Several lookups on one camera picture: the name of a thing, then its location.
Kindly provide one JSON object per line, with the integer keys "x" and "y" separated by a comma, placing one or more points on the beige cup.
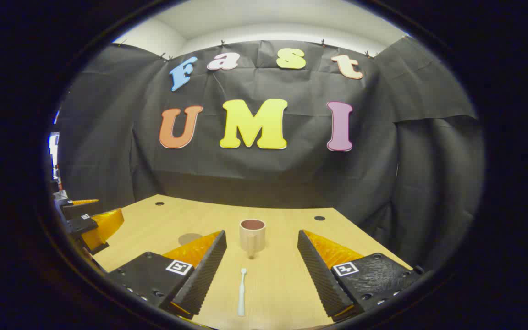
{"x": 252, "y": 238}

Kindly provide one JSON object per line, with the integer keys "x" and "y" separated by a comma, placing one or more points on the computer monitor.
{"x": 53, "y": 149}

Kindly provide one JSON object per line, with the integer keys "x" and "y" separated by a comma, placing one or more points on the black backdrop cloth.
{"x": 264, "y": 174}

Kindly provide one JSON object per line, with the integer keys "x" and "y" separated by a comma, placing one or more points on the wooden desktop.
{"x": 273, "y": 284}

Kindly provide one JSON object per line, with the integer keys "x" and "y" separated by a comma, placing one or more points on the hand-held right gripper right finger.
{"x": 321, "y": 279}

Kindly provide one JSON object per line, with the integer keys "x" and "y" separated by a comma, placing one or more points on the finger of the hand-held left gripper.
{"x": 76, "y": 210}
{"x": 83, "y": 225}

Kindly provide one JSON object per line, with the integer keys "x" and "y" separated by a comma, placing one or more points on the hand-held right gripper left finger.
{"x": 204, "y": 275}

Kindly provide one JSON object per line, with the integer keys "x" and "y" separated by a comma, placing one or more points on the white toothbrush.
{"x": 242, "y": 295}

